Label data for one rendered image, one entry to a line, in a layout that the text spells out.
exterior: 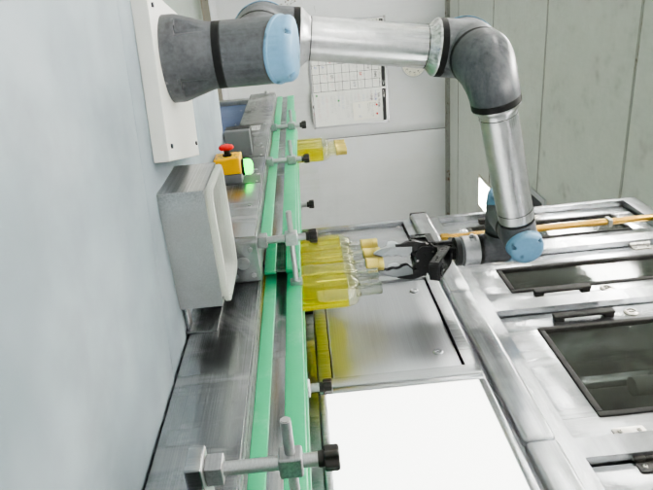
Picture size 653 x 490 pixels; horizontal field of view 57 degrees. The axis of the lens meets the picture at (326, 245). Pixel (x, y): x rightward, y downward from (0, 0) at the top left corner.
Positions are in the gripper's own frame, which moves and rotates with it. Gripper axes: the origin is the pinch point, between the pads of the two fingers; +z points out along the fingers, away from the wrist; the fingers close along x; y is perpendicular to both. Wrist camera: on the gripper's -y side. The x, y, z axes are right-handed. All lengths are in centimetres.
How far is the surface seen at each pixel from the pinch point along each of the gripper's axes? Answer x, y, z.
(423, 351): -12.9, -19.9, -6.2
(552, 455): -14, -54, -21
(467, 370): -12.4, -29.3, -13.5
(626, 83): 1, 189, -158
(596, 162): -50, 213, -158
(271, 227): 13.6, -4.0, 24.5
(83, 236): 39, -68, 40
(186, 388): 6, -50, 38
